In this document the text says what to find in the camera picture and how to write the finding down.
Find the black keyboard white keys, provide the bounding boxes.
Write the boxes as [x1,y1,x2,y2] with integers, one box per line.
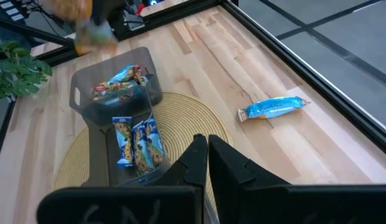
[0,0,27,22]

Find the translucent grey plastic bin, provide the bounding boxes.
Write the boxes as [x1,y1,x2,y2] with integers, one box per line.
[81,84,174,188]
[69,46,164,126]

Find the blue granola bar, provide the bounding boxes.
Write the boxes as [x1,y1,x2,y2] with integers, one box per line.
[108,63,141,85]
[111,116,134,169]
[237,95,311,123]
[43,0,119,56]

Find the red granola bar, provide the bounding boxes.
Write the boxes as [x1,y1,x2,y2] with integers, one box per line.
[91,81,136,96]

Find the black computer blue light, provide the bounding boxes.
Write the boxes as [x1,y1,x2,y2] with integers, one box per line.
[142,0,169,7]

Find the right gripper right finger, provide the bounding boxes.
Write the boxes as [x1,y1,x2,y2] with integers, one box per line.
[208,134,293,188]

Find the round woven straw placemat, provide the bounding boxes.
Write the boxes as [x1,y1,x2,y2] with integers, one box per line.
[51,91,234,218]

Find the colourful granola bar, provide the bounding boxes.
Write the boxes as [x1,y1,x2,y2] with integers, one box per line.
[130,67,149,88]
[144,113,166,167]
[131,121,155,175]

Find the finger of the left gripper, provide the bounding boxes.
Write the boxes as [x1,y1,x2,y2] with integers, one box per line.
[91,0,124,27]

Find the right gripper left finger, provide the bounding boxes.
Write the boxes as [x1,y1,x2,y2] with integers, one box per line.
[150,133,209,188]

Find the green potted plant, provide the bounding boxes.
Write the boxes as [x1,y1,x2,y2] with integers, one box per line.
[0,40,53,103]

